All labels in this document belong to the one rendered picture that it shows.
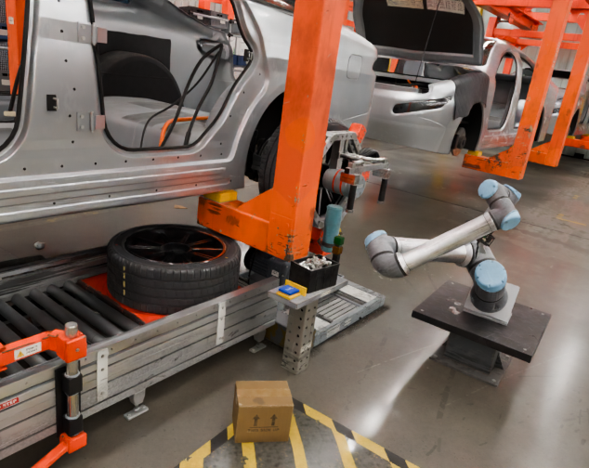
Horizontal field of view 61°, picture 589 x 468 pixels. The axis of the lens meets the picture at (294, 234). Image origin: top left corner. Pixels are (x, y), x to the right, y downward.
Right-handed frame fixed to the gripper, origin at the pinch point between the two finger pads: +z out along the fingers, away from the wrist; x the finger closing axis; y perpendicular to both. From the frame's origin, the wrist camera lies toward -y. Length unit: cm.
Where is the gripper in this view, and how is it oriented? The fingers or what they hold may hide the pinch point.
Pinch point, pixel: (464, 252)
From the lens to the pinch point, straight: 256.2
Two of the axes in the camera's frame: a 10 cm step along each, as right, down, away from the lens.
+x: 8.4, 3.3, 4.3
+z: -4.8, 8.2, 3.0
